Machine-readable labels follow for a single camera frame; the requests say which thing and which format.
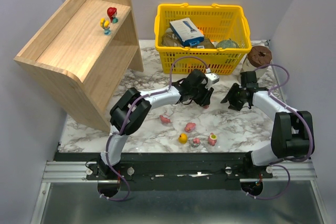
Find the yellow rubber duck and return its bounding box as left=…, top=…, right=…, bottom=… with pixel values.
left=178, top=133, right=188, bottom=144

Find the yellow blue duck toy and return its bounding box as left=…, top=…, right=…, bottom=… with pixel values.
left=100, top=18, right=111, bottom=35

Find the red haired mermaid toy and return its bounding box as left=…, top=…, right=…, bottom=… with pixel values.
left=107, top=7, right=119, bottom=24

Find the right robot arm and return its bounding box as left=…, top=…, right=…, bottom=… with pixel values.
left=221, top=71, right=314, bottom=167

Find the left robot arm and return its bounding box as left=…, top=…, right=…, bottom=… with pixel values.
left=101, top=69, right=219, bottom=179

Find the wooden shelf unit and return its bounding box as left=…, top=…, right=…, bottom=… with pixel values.
left=14, top=0, right=143, bottom=132

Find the pink pig toy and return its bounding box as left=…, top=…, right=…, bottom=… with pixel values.
left=184, top=122, right=196, bottom=133

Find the pink green toy figure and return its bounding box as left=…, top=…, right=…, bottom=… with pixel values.
left=207, top=133, right=217, bottom=146

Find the grey cup brown lid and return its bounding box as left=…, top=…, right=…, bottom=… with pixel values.
left=240, top=45, right=272, bottom=73

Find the pink flamingo toy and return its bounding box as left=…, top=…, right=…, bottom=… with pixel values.
left=159, top=115, right=171, bottom=124

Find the small pink cupcake toy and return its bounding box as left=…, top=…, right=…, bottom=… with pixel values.
left=191, top=137, right=201, bottom=148

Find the green round melon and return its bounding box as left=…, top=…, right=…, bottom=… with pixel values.
left=215, top=39, right=239, bottom=49

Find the yellow plastic basket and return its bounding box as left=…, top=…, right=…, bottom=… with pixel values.
left=154, top=3, right=251, bottom=75

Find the blue white razor box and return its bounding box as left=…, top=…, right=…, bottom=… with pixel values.
left=170, top=17, right=205, bottom=47

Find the brown paper package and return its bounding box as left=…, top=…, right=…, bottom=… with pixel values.
left=162, top=30, right=215, bottom=49

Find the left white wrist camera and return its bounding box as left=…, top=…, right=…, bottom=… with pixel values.
left=205, top=73, right=220, bottom=90

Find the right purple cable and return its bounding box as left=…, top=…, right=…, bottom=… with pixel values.
left=245, top=63, right=316, bottom=200

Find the purple cable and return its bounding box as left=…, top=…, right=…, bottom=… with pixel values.
left=245, top=63, right=316, bottom=200
left=101, top=56, right=211, bottom=202

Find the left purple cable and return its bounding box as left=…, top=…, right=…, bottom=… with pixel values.
left=101, top=56, right=211, bottom=202

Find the black mounting rail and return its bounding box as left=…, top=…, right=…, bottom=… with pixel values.
left=86, top=153, right=272, bottom=191

